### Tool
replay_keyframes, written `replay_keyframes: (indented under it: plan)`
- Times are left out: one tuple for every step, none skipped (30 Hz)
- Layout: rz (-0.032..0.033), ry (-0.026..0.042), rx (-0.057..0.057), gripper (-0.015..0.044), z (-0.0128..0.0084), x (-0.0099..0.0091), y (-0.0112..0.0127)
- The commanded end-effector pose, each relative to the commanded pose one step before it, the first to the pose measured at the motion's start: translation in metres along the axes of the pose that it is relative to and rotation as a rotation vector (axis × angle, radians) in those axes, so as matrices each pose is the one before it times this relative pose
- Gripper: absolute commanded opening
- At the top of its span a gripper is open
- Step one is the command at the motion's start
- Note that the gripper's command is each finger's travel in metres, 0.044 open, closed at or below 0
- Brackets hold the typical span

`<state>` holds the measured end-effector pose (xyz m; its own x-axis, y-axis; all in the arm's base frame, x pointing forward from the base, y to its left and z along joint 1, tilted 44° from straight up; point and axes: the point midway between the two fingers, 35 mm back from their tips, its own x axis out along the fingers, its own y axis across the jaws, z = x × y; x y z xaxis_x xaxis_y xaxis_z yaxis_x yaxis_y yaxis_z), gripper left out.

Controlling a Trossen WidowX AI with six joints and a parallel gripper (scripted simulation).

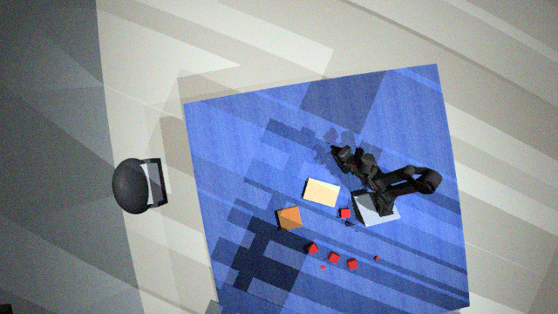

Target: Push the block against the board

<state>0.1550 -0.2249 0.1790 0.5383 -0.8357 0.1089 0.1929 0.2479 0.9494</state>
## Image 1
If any red cube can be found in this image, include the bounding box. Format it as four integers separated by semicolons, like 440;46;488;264
306;242;318;255
346;257;358;270
339;208;350;218
328;250;340;263

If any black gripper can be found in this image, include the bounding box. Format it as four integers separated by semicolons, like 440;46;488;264
330;145;360;175

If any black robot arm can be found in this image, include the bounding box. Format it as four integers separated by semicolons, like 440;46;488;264
351;147;443;217

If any orange wooden block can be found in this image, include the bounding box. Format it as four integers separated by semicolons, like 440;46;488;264
277;206;303;231

